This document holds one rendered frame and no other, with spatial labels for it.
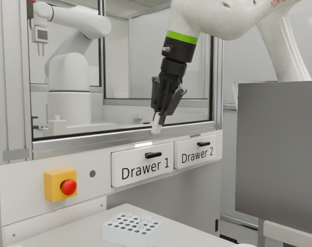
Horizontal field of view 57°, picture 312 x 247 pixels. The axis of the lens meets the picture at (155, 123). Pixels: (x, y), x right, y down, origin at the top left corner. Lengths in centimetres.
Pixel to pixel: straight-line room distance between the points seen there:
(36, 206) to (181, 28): 60
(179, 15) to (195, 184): 75
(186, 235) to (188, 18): 55
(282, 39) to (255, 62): 137
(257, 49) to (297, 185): 179
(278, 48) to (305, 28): 129
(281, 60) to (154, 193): 66
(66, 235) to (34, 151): 22
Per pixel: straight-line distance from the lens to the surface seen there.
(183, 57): 82
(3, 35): 76
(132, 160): 95
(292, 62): 111
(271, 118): 83
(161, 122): 88
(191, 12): 79
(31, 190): 79
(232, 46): 260
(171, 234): 77
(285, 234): 87
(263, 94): 83
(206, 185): 137
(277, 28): 114
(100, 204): 92
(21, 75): 76
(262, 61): 247
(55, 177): 76
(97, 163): 88
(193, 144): 120
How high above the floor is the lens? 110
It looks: 5 degrees down
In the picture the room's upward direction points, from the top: straight up
